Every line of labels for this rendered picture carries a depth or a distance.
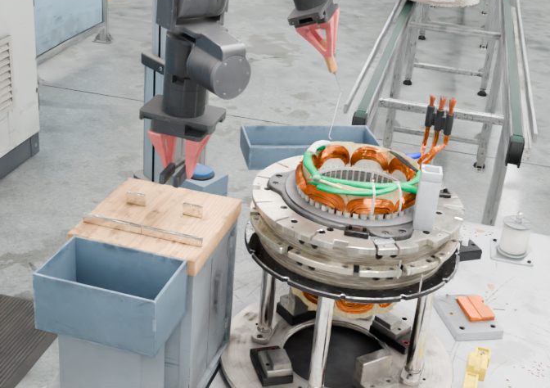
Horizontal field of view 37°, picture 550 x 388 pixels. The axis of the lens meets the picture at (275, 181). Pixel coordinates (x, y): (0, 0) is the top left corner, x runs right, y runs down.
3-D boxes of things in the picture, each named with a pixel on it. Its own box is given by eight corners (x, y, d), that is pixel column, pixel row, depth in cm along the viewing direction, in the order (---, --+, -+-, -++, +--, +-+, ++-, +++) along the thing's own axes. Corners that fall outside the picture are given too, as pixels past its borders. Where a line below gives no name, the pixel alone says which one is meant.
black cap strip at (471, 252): (480, 259, 172) (482, 250, 171) (418, 267, 167) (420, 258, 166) (468, 247, 176) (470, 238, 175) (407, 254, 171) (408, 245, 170)
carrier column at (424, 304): (418, 379, 131) (439, 268, 122) (403, 376, 131) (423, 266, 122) (419, 369, 133) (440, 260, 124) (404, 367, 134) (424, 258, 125)
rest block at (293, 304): (318, 307, 144) (322, 282, 142) (293, 316, 141) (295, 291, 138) (304, 295, 147) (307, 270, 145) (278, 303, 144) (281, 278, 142)
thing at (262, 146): (349, 251, 171) (366, 125, 159) (363, 279, 161) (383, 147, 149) (232, 254, 166) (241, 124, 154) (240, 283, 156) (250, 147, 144)
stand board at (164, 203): (195, 277, 109) (196, 261, 108) (67, 248, 113) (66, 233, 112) (241, 213, 127) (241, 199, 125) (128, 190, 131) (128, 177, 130)
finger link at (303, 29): (353, 42, 146) (337, -7, 141) (343, 59, 140) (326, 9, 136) (318, 49, 149) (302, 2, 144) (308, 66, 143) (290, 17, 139)
